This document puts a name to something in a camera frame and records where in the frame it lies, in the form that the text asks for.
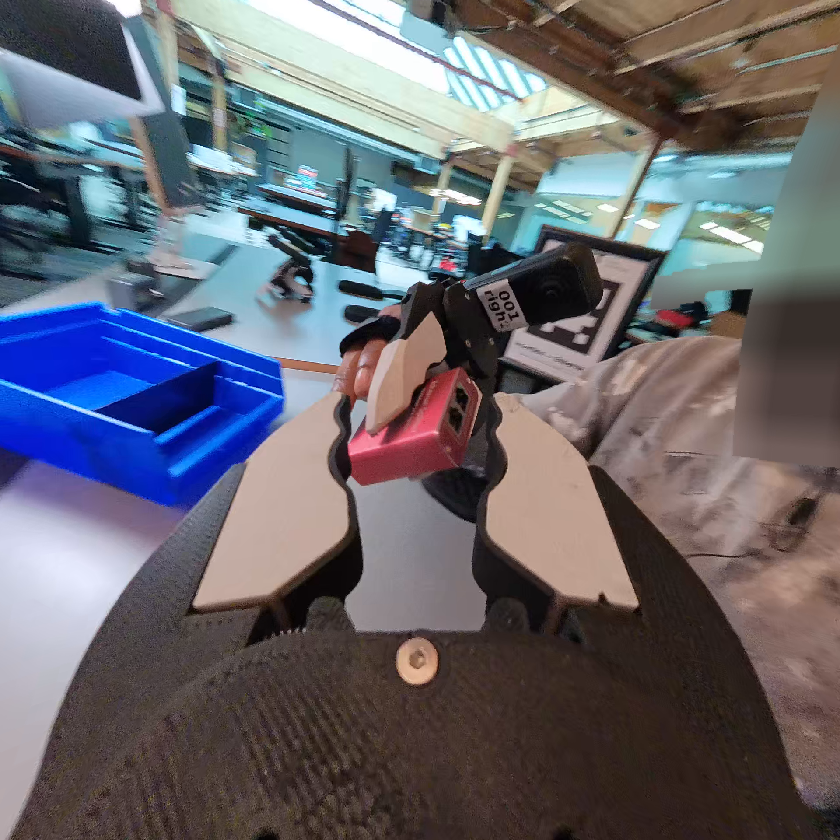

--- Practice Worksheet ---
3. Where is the black flat box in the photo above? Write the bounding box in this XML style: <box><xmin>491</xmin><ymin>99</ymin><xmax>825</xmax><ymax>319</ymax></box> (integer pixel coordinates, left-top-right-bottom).
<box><xmin>161</xmin><ymin>307</ymin><xmax>234</xmax><ymax>332</ymax></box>

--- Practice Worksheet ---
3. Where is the softbox light panel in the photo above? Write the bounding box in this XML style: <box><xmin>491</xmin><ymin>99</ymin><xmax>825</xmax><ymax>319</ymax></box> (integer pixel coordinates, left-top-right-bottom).
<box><xmin>0</xmin><ymin>0</ymin><xmax>168</xmax><ymax>129</ymax></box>

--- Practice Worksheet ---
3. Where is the person's right hand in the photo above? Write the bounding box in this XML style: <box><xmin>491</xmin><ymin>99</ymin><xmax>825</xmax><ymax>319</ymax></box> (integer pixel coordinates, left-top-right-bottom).
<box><xmin>335</xmin><ymin>341</ymin><xmax>387</xmax><ymax>409</ymax></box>

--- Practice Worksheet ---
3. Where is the black angular device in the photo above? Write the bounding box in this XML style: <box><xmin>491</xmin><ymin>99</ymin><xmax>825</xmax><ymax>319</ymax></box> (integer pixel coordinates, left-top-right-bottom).
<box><xmin>256</xmin><ymin>236</ymin><xmax>316</xmax><ymax>306</ymax></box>

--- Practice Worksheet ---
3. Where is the framed tag sign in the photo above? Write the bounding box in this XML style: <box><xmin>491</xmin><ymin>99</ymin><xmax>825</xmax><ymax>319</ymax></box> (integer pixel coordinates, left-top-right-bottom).
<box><xmin>499</xmin><ymin>224</ymin><xmax>670</xmax><ymax>385</ymax></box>

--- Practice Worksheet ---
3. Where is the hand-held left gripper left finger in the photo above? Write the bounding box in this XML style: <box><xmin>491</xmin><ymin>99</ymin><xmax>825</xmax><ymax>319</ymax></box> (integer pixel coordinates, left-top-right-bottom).
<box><xmin>190</xmin><ymin>392</ymin><xmax>363</xmax><ymax>614</ymax></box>

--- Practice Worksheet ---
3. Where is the grey action camera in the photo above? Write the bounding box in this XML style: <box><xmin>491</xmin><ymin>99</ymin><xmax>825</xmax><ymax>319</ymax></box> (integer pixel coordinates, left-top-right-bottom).
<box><xmin>105</xmin><ymin>272</ymin><xmax>161</xmax><ymax>309</ymax></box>

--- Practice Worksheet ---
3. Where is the person's patterned grey shirt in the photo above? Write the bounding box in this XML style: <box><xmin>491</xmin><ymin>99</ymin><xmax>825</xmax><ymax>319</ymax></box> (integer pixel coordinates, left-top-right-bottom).
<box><xmin>591</xmin><ymin>453</ymin><xmax>840</xmax><ymax>811</ymax></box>

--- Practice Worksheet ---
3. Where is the red ethernet adapter box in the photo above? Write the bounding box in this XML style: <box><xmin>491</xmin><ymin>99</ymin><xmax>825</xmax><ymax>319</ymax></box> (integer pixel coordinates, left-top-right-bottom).
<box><xmin>346</xmin><ymin>367</ymin><xmax>483</xmax><ymax>487</ymax></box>

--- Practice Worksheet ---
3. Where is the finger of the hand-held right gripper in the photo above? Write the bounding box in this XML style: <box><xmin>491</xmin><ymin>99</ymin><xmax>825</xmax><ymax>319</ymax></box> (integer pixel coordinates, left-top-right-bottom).
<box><xmin>364</xmin><ymin>311</ymin><xmax>450</xmax><ymax>436</ymax></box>

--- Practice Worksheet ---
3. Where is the blue plastic bin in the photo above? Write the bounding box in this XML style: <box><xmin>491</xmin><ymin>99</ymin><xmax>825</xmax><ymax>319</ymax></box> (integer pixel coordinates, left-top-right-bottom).
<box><xmin>0</xmin><ymin>302</ymin><xmax>286</xmax><ymax>508</ymax></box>

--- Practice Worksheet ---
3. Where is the person's right forearm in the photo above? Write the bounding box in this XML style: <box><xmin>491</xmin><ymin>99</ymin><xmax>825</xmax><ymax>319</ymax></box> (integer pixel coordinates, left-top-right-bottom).
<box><xmin>518</xmin><ymin>335</ymin><xmax>746</xmax><ymax>473</ymax></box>

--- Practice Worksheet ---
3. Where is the black bin divider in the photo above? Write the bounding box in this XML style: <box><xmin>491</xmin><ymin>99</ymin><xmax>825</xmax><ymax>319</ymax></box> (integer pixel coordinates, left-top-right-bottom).
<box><xmin>95</xmin><ymin>360</ymin><xmax>221</xmax><ymax>434</ymax></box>

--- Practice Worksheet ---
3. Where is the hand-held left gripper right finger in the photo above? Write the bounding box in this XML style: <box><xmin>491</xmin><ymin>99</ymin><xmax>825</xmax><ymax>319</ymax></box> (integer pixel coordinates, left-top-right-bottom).
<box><xmin>471</xmin><ymin>392</ymin><xmax>641</xmax><ymax>622</ymax></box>

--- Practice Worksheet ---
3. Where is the wood-edged board on stand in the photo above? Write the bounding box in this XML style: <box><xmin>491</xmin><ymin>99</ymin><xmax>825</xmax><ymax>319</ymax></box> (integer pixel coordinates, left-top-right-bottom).
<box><xmin>128</xmin><ymin>112</ymin><xmax>198</xmax><ymax>217</ymax></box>

